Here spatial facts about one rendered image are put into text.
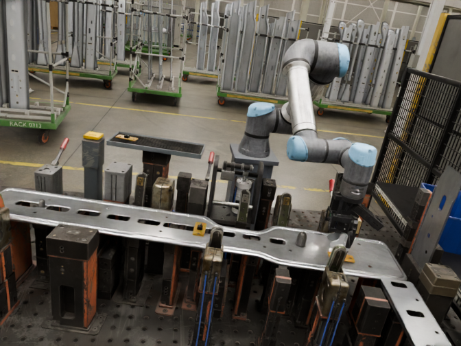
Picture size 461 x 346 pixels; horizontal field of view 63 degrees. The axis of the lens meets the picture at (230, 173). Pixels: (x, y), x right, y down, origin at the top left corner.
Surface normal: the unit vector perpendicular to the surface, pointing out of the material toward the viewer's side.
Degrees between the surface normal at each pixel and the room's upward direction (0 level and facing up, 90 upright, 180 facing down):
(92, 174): 90
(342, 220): 90
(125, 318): 0
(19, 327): 0
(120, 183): 90
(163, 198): 90
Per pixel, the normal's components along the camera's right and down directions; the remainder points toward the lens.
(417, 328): 0.14, -0.92
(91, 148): -0.05, 0.37
